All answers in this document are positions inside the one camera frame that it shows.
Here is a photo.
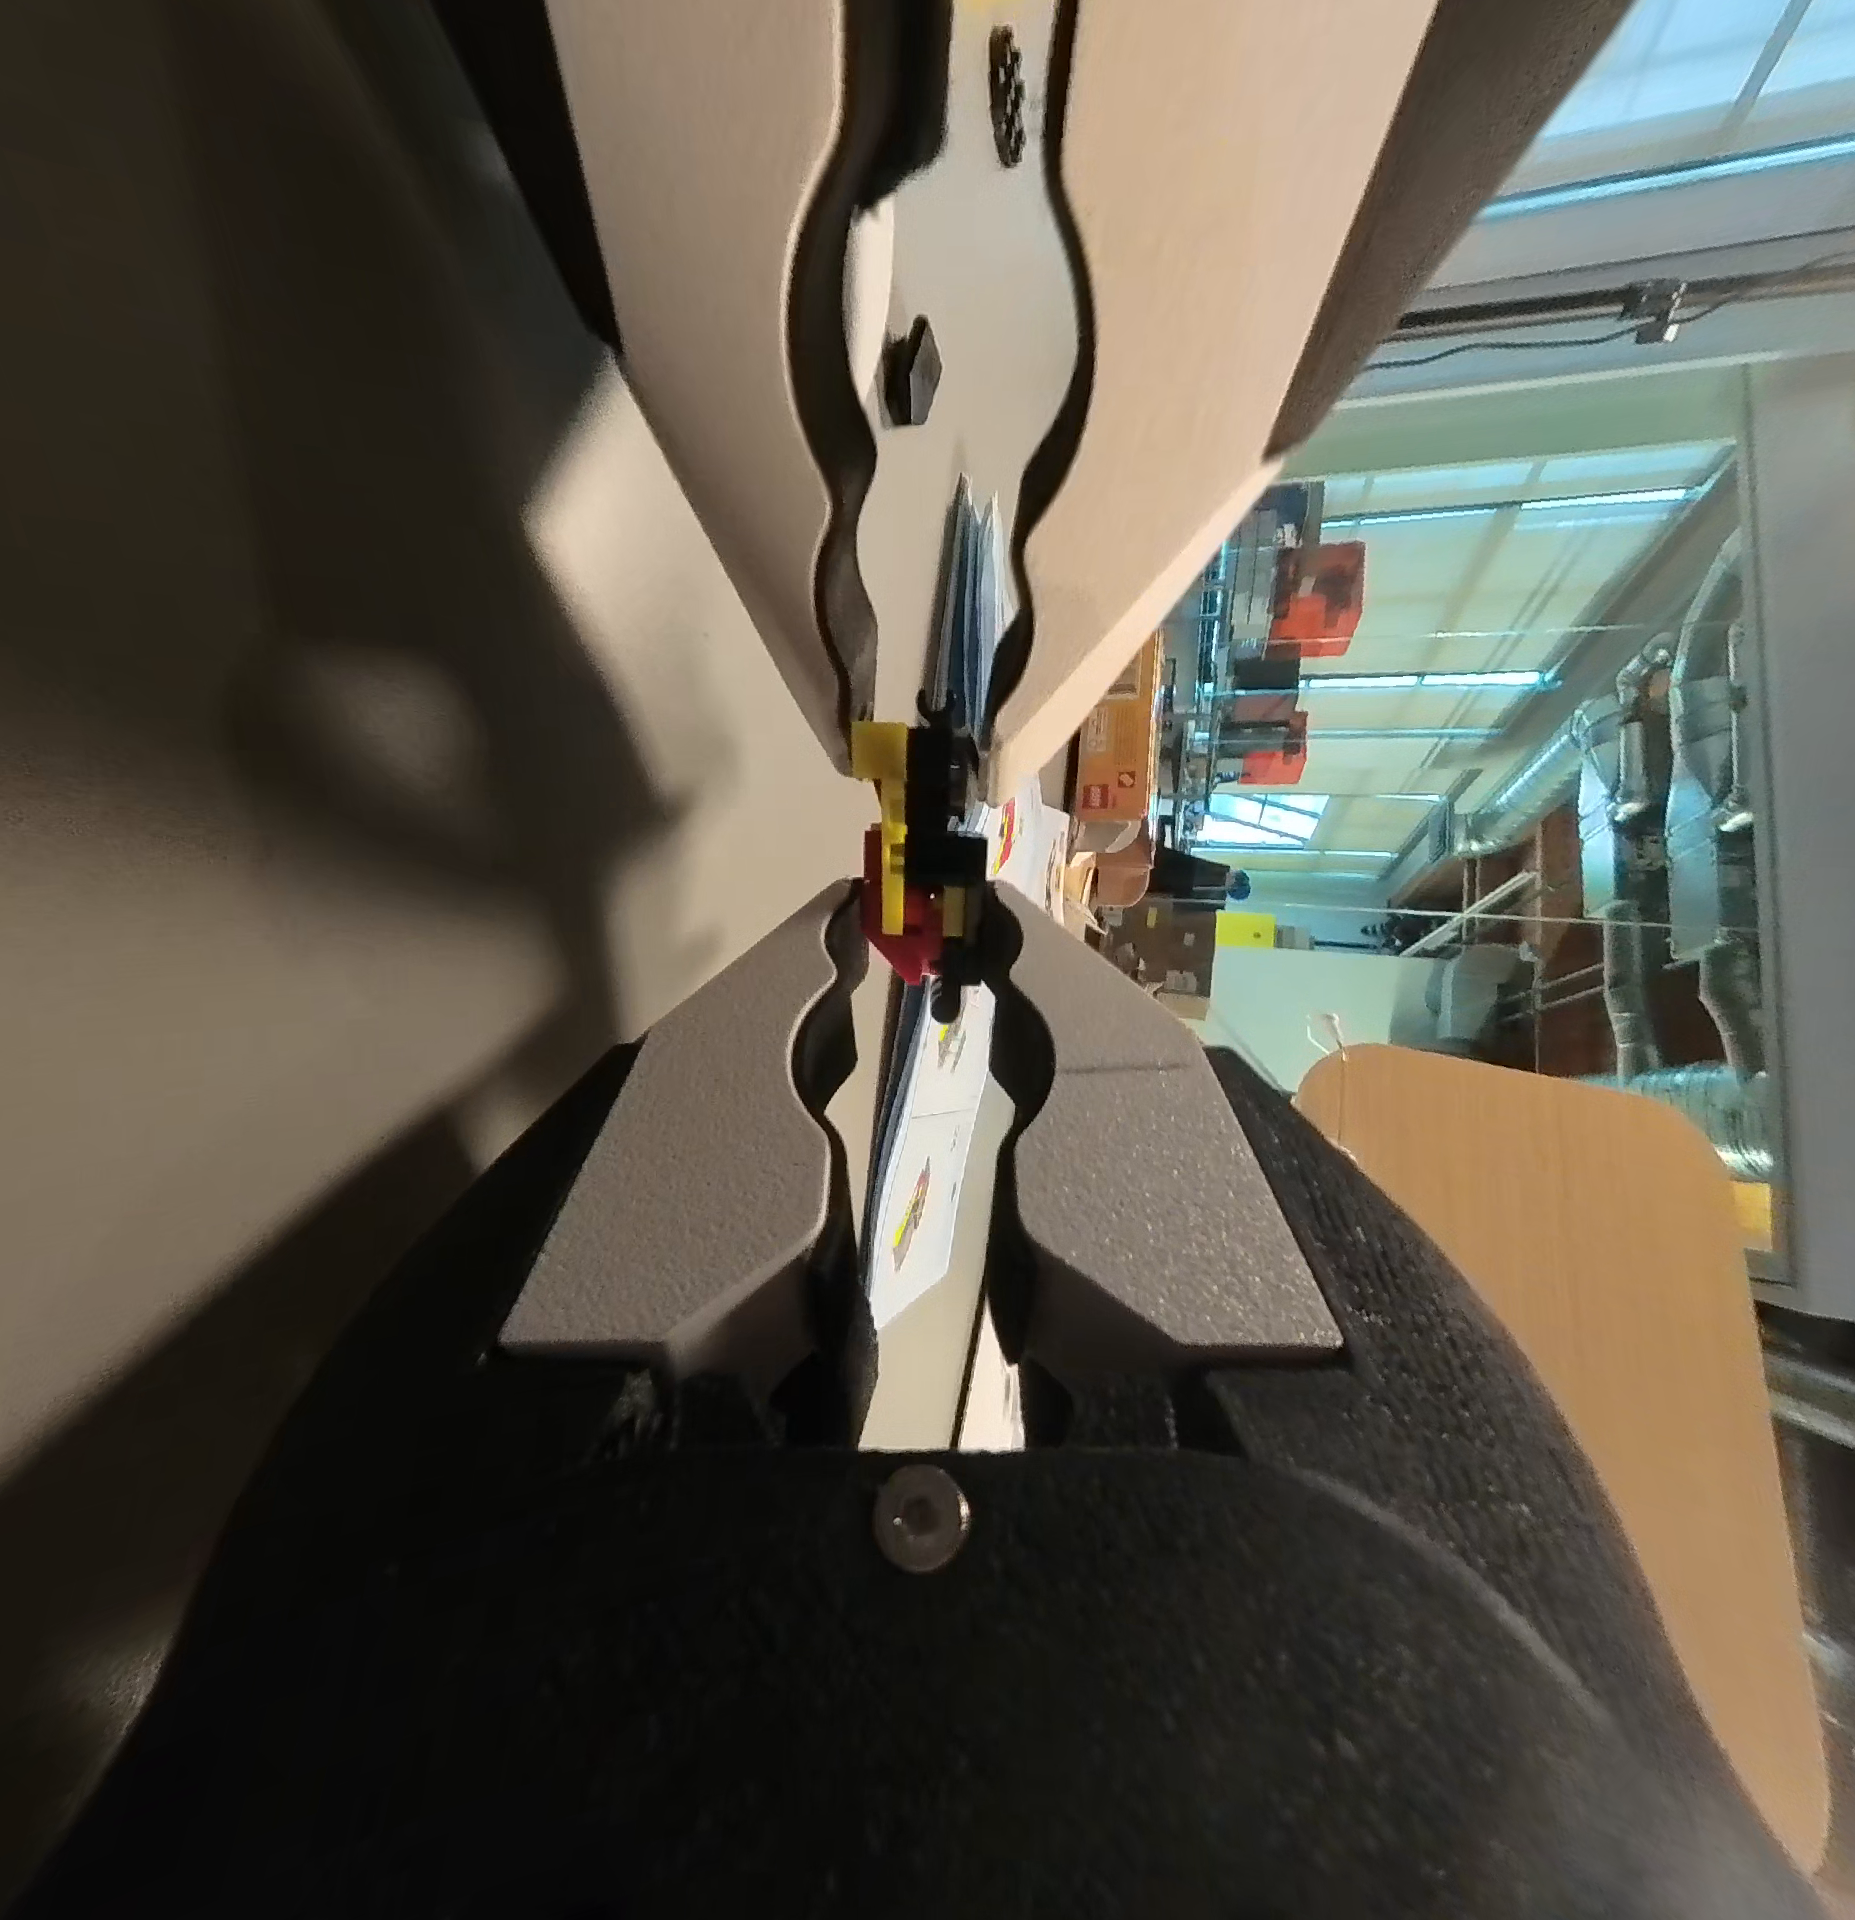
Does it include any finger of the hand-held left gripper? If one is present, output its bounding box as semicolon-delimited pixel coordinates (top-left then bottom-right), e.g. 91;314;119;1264
544;0;964;781
992;0;1636;774

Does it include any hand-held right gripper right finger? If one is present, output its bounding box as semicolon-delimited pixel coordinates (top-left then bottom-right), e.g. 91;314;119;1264
985;900;1347;1369

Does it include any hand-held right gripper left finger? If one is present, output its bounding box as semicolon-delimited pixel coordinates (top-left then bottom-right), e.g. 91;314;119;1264
500;881;871;1374

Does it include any red yellow lego model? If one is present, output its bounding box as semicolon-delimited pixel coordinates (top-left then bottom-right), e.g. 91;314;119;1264
848;687;997;1023

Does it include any dark grey lego piece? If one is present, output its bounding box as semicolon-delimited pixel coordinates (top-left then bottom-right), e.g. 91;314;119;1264
880;317;947;429

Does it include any orange cardboard lego box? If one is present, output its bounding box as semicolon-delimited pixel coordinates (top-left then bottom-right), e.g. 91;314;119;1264
1069;631;1168;908

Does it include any pile of cardboard boxes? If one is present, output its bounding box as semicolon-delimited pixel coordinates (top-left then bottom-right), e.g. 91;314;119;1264
1107;900;1218;1011

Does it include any open instruction booklet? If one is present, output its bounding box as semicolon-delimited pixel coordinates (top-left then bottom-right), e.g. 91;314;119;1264
859;477;1018;1331

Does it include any black stand pole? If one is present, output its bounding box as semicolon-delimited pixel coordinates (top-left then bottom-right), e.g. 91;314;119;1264
1392;275;1855;346

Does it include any storage shelf rack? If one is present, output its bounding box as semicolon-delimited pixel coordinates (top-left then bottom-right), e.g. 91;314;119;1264
1166;480;1372;843

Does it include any large grid window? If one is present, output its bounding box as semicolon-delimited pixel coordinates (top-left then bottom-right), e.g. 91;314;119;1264
1466;0;1855;229

